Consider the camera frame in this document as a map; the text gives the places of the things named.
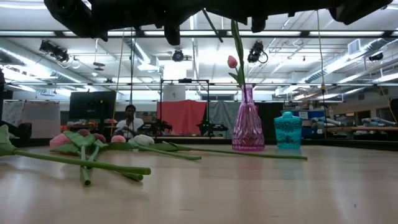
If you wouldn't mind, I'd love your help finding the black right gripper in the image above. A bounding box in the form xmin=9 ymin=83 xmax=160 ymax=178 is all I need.
xmin=206 ymin=0 xmax=280 ymax=34

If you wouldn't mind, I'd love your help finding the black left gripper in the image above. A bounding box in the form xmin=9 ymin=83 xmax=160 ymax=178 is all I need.
xmin=149 ymin=0 xmax=224 ymax=47

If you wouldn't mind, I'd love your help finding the dark red artificial tulip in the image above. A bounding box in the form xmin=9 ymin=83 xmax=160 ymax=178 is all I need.
xmin=91 ymin=133 xmax=109 ymax=170
xmin=230 ymin=19 xmax=247 ymax=86
xmin=63 ymin=128 xmax=144 ymax=182

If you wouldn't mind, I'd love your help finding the pink artificial tulip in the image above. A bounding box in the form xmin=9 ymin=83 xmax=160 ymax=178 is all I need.
xmin=49 ymin=133 xmax=93 ymax=187
xmin=226 ymin=55 xmax=246 ymax=86
xmin=110 ymin=134 xmax=202 ymax=162

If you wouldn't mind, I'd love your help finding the pink glass vase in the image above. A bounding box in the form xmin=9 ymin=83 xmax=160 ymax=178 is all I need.
xmin=231 ymin=83 xmax=266 ymax=152

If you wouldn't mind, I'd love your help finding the blue glass vase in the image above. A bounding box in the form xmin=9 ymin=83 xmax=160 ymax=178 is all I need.
xmin=273 ymin=111 xmax=303 ymax=150

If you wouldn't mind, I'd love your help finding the white artificial tulip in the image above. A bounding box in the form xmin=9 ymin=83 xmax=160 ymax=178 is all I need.
xmin=0 ymin=124 xmax=152 ymax=176
xmin=127 ymin=134 xmax=308 ymax=161

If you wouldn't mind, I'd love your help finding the black overhead beam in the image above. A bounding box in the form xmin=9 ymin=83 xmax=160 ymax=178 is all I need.
xmin=0 ymin=29 xmax=398 ymax=39

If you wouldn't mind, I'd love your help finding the grey cloth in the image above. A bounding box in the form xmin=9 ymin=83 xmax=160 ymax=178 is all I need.
xmin=207 ymin=101 xmax=239 ymax=139

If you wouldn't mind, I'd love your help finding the red cloth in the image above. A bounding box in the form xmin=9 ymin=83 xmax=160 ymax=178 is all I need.
xmin=156 ymin=100 xmax=208 ymax=136

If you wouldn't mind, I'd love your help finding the person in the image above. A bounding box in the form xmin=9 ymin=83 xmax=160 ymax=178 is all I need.
xmin=115 ymin=104 xmax=144 ymax=140

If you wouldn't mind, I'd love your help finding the black monitor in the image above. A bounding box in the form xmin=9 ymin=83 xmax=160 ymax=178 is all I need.
xmin=68 ymin=90 xmax=118 ymax=121

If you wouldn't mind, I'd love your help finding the wooden workbench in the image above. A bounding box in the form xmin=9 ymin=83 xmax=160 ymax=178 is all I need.
xmin=326 ymin=126 xmax=398 ymax=133

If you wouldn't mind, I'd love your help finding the pale pink board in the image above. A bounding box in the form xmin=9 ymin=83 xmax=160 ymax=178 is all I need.
xmin=23 ymin=101 xmax=61 ymax=139

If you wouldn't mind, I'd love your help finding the dark chair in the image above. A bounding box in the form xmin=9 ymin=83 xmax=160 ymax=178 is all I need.
xmin=0 ymin=119 xmax=33 ymax=147

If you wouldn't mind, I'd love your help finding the white board with writing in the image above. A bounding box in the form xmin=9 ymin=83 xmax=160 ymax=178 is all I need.
xmin=2 ymin=101 xmax=25 ymax=127

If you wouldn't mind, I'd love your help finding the yellow hanging cord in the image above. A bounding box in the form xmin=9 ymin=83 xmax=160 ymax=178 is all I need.
xmin=315 ymin=11 xmax=329 ymax=96

